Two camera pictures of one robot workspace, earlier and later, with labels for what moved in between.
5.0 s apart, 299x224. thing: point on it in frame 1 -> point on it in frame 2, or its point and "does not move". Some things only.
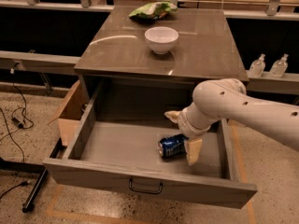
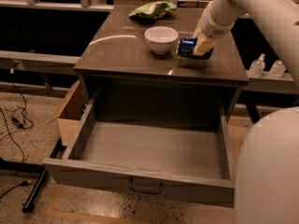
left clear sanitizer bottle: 257,67 does not move
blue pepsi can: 173,147 -> 185,49
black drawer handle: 145,190 does not move
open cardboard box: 71,112 does not move
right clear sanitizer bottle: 279,67 does not move
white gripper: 187,124 -> 212,26
